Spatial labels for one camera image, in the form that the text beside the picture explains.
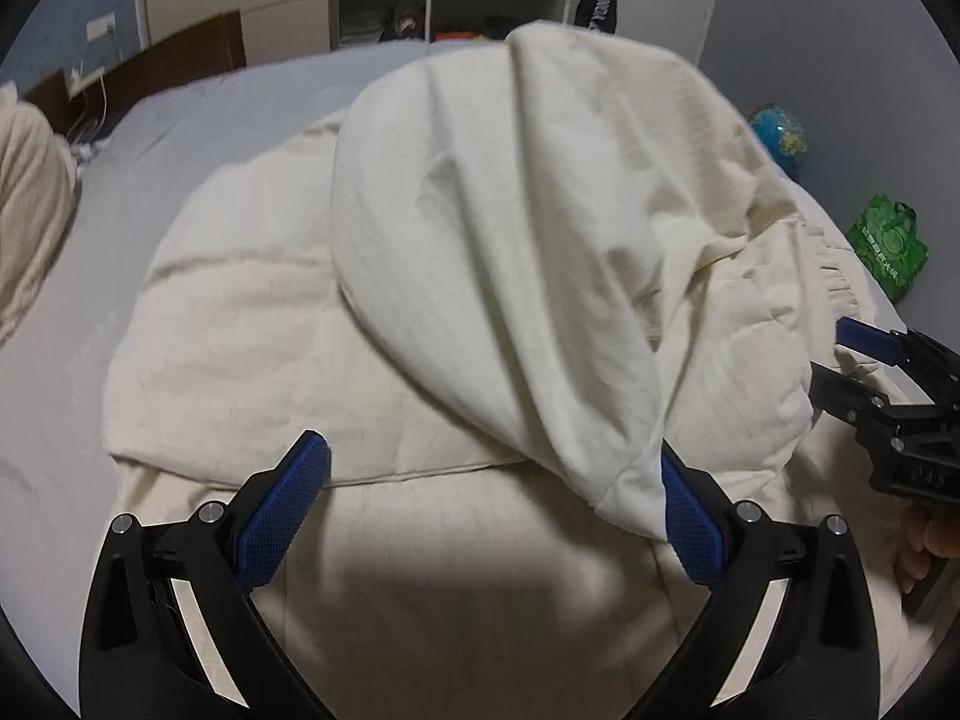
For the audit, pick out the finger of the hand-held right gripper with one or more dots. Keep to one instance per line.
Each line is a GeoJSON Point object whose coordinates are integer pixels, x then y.
{"type": "Point", "coordinates": [847, 390]}
{"type": "Point", "coordinates": [870, 337]}

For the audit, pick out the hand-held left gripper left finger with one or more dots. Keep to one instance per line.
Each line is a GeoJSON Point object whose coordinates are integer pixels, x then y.
{"type": "Point", "coordinates": [281, 514]}

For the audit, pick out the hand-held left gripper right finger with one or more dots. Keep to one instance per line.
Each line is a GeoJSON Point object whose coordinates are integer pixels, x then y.
{"type": "Point", "coordinates": [694, 525]}

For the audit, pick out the person's right hand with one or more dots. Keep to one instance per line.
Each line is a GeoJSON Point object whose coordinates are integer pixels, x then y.
{"type": "Point", "coordinates": [930, 540]}

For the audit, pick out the green shopping bag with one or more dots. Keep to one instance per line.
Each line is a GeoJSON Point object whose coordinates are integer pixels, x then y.
{"type": "Point", "coordinates": [892, 247]}

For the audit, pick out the blue globe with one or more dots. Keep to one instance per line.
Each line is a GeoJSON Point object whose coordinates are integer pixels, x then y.
{"type": "Point", "coordinates": [780, 139]}

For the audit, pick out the cream pillow at left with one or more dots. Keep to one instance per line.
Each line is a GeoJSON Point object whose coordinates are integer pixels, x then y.
{"type": "Point", "coordinates": [30, 202]}

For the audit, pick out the bed with grey sheet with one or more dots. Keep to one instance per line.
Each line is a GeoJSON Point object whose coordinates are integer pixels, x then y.
{"type": "Point", "coordinates": [150, 135]}

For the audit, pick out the white power adapter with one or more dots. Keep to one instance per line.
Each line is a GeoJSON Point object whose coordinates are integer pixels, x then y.
{"type": "Point", "coordinates": [84, 80]}

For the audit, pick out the brown wooden headboard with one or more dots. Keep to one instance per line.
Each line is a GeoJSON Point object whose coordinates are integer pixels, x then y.
{"type": "Point", "coordinates": [187, 45]}

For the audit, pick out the orange toy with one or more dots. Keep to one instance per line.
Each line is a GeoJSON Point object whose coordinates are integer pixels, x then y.
{"type": "Point", "coordinates": [454, 36]}

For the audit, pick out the white wall socket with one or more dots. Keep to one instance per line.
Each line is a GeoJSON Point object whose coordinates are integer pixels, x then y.
{"type": "Point", "coordinates": [101, 28]}

